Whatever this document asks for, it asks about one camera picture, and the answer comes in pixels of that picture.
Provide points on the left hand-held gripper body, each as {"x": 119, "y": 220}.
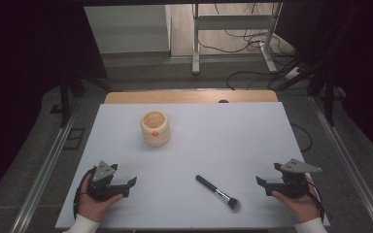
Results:
{"x": 100, "y": 189}

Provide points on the black tripod stand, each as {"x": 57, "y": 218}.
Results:
{"x": 328, "y": 100}
{"x": 65, "y": 97}

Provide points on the white table mat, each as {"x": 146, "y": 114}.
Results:
{"x": 207, "y": 145}

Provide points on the white power strip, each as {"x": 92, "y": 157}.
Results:
{"x": 293, "y": 73}

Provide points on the person's right hand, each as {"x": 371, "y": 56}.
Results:
{"x": 301, "y": 207}

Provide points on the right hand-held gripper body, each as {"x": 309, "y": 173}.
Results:
{"x": 293, "y": 186}

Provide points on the aluminium floor rail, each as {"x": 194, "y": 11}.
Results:
{"x": 45, "y": 171}
{"x": 349, "y": 161}

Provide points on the white metal stand frame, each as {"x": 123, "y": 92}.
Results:
{"x": 196, "y": 42}

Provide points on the person's left hand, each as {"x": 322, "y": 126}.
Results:
{"x": 90, "y": 208}

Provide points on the cream cup with red mark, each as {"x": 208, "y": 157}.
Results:
{"x": 155, "y": 136}

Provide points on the black makeup brush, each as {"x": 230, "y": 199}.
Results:
{"x": 215, "y": 191}

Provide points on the black curtain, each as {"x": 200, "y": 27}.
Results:
{"x": 29, "y": 64}
{"x": 362, "y": 64}

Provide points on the white cabinet panel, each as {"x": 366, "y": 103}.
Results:
{"x": 126, "y": 29}

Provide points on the wooden table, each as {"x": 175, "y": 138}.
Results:
{"x": 191, "y": 96}

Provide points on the black floor plate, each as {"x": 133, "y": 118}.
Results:
{"x": 74, "y": 138}

